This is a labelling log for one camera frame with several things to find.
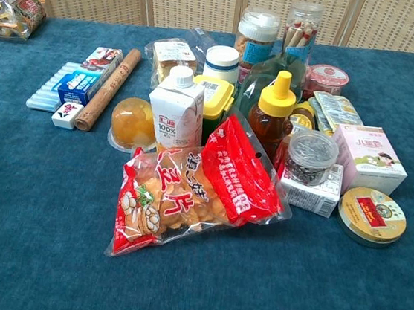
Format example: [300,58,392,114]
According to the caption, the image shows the green transparent plastic bag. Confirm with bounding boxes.
[234,48,309,119]

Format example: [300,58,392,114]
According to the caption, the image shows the clear round tub dark contents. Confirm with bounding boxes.
[281,126,343,190]

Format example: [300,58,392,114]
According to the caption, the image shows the small white carton box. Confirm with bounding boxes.
[276,157,346,220]

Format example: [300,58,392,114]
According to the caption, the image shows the woven folding screen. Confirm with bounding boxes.
[0,0,414,59]

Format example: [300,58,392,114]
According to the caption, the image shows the small honey jar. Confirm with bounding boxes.
[288,100,319,132]

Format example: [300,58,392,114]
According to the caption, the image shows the pink paper box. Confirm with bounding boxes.
[326,121,414,201]

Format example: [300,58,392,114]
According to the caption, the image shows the orange jelly cup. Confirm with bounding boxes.
[105,95,162,156]

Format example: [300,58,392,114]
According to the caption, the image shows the pink sealed cup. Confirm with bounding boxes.
[302,62,352,105]

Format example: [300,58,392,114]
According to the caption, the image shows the clear bag of snacks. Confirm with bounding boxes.
[0,0,50,45]

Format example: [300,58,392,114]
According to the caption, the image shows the light blue ribbed pack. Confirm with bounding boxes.
[25,56,77,114]

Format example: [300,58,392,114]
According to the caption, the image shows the clear biscuit stick jar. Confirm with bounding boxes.
[279,0,326,68]

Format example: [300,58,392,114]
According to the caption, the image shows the round gold tin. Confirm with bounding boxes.
[333,184,412,251]

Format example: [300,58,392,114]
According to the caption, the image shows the red chips bag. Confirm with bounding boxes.
[103,100,303,277]

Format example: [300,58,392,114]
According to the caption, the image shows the honey bottle with yellow cap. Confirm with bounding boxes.
[242,67,301,166]

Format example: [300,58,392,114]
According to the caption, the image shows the white mahjong tile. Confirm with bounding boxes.
[49,100,85,132]

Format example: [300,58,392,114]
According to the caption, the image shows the clear plastic bottle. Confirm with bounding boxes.
[186,27,222,64]

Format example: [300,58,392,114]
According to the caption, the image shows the brown cork roll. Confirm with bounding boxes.
[73,42,143,138]

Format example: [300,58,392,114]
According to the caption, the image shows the white juice carton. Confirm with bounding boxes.
[143,62,211,156]

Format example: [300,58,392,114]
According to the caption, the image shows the green container with yellow lid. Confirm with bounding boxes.
[186,74,237,149]

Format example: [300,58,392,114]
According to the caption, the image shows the clear wrapped bread pack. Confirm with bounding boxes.
[140,34,203,91]

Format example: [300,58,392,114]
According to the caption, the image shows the blue velvet tablecloth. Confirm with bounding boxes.
[0,5,414,310]

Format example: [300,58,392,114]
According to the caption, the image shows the clear snack jar white lid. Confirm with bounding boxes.
[231,5,283,78]

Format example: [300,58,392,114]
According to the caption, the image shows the white jar with blue stripe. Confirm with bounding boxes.
[201,43,242,88]

